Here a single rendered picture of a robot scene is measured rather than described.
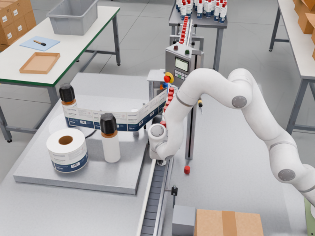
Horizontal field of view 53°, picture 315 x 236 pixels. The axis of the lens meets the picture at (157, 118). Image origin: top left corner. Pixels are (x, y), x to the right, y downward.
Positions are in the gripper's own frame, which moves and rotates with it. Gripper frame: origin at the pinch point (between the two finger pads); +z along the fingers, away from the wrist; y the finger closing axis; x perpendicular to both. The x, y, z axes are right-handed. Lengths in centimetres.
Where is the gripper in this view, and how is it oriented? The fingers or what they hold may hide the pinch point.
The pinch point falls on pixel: (160, 160)
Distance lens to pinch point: 170.4
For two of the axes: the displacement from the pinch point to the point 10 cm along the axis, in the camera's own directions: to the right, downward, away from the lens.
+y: -9.9, -0.8, 1.2
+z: 0.6, 5.4, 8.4
